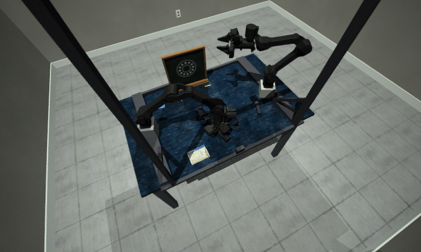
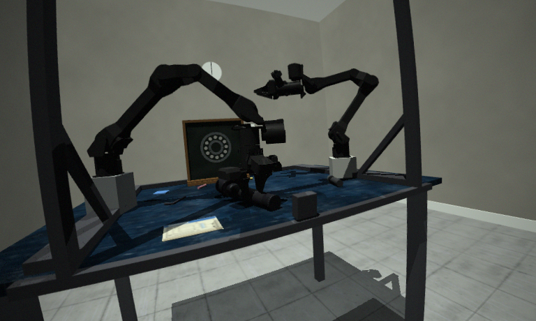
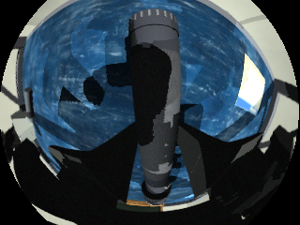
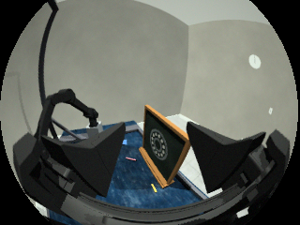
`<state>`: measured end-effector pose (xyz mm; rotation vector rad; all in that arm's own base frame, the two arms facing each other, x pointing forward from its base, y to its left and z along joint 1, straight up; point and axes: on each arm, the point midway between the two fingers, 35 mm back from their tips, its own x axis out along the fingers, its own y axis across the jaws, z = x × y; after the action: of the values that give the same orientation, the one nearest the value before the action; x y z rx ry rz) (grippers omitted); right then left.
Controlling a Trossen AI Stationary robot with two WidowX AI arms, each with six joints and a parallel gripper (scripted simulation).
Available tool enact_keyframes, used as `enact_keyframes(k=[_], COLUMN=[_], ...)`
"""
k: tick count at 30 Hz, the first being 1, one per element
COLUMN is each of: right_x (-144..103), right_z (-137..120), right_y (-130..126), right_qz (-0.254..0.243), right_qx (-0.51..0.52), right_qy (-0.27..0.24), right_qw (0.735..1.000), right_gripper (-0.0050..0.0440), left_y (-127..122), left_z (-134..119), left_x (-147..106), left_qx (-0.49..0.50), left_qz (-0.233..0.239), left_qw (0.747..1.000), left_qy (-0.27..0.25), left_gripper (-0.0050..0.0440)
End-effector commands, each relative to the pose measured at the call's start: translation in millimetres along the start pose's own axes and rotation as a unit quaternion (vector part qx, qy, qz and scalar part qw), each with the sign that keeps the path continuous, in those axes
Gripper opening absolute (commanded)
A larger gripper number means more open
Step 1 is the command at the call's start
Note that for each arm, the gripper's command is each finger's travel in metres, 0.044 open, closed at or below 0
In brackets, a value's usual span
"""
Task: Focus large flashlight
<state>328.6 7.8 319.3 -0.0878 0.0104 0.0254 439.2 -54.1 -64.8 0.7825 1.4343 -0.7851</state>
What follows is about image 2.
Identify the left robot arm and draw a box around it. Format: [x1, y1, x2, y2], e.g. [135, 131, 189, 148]
[87, 64, 286, 177]

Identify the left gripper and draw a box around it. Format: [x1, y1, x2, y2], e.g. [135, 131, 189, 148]
[218, 145, 282, 201]

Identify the black metal support frame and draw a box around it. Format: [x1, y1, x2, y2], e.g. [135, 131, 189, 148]
[27, 0, 422, 279]

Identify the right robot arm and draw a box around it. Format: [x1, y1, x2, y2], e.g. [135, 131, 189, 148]
[288, 63, 379, 158]

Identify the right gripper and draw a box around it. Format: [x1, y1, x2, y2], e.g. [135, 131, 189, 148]
[254, 80, 290, 99]

